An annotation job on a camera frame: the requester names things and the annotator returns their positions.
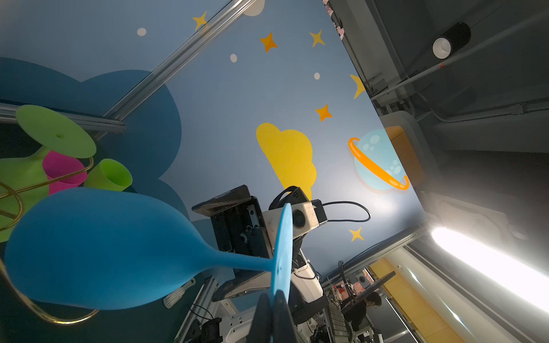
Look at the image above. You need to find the aluminium rail base frame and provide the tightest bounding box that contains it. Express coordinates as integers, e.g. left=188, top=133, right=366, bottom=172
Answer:
left=173, top=277, right=238, bottom=342

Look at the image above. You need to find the right aluminium frame post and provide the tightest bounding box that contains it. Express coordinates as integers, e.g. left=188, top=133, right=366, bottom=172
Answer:
left=103, top=0, right=255, bottom=124

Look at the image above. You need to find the person in background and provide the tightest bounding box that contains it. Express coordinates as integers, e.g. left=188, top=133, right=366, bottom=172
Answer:
left=344, top=292, right=382, bottom=332

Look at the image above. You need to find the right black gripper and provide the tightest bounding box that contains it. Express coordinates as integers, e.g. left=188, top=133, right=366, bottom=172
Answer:
left=192, top=185, right=272, bottom=302

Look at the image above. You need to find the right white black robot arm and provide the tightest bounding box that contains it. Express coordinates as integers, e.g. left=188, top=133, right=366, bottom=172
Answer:
left=185, top=185, right=327, bottom=342

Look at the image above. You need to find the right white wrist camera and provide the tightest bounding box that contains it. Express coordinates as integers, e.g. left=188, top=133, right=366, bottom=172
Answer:
left=262, top=186, right=327, bottom=246

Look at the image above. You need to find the pink wine glass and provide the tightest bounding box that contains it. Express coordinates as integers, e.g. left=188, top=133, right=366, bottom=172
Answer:
left=42, top=151, right=87, bottom=195

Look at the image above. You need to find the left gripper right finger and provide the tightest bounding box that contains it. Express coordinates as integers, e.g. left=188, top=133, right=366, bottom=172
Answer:
left=272, top=290, right=298, bottom=343

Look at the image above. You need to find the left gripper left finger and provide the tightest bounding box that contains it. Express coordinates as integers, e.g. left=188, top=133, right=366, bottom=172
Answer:
left=246, top=294, right=272, bottom=343

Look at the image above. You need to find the black ceiling spotlight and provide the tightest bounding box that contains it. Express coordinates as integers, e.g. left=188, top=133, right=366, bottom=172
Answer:
left=432, top=22, right=471, bottom=59

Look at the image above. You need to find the blue wine glass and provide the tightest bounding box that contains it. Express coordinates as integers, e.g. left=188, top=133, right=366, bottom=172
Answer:
left=4, top=187, right=293, bottom=310

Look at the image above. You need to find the green wine glass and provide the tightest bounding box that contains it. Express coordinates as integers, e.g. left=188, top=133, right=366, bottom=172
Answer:
left=84, top=159, right=133, bottom=192
left=1, top=105, right=97, bottom=243

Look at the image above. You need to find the wooden base wire glass rack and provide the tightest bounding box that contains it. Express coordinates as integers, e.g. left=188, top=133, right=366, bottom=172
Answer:
left=1, top=154, right=98, bottom=327

